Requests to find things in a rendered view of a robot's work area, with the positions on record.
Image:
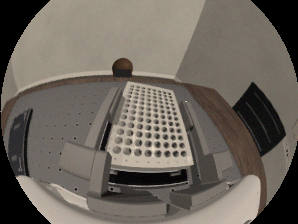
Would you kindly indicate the grey flat rectangular base plate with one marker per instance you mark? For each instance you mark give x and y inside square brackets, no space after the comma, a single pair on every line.
[66,113]

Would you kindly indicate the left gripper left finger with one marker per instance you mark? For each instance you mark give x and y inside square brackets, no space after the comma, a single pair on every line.
[94,165]

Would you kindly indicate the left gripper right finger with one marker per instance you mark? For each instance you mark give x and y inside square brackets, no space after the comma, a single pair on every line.
[211,166]

